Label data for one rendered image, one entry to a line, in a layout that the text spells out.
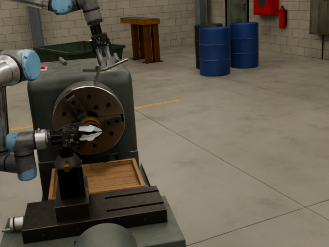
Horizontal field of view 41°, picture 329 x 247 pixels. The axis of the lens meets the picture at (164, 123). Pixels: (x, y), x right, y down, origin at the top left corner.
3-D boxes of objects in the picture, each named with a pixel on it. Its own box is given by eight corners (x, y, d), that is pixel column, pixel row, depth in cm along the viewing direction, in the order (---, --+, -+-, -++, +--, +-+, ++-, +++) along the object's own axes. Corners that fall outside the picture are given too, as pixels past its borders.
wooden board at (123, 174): (53, 177, 189) (52, 168, 188) (135, 166, 195) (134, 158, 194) (49, 209, 161) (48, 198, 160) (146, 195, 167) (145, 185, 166)
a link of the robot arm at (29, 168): (20, 172, 181) (16, 147, 178) (42, 175, 177) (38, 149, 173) (7, 180, 174) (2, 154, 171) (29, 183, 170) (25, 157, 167)
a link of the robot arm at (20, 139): (10, 150, 174) (7, 130, 172) (38, 147, 176) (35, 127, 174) (7, 157, 167) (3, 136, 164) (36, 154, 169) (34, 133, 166)
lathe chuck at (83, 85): (48, 144, 199) (58, 76, 192) (116, 153, 207) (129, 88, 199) (47, 151, 191) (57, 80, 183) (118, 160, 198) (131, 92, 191)
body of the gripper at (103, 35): (94, 50, 194) (86, 23, 190) (93, 48, 202) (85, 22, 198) (110, 46, 195) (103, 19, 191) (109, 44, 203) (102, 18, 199)
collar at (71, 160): (55, 161, 136) (53, 152, 135) (81, 158, 137) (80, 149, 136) (53, 171, 128) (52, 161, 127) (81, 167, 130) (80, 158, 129)
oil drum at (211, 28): (194, 73, 868) (192, 28, 842) (220, 69, 891) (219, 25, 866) (209, 78, 816) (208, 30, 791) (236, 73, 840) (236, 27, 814)
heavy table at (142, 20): (122, 56, 1165) (119, 17, 1136) (138, 54, 1182) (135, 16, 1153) (146, 63, 1024) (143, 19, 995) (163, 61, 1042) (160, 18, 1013)
